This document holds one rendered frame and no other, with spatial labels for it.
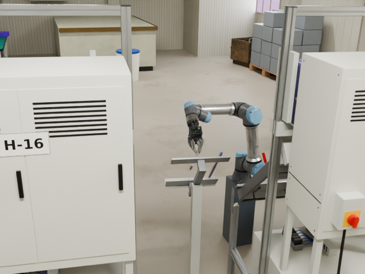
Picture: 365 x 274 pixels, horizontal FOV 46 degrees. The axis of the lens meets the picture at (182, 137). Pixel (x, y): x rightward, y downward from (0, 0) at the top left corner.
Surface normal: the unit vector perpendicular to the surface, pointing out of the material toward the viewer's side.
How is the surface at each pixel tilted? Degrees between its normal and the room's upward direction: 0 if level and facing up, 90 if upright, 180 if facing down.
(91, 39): 90
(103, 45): 90
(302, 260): 0
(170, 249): 0
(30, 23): 90
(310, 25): 90
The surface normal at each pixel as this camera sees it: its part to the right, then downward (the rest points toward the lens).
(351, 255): 0.02, -0.93
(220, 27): 0.31, 0.35
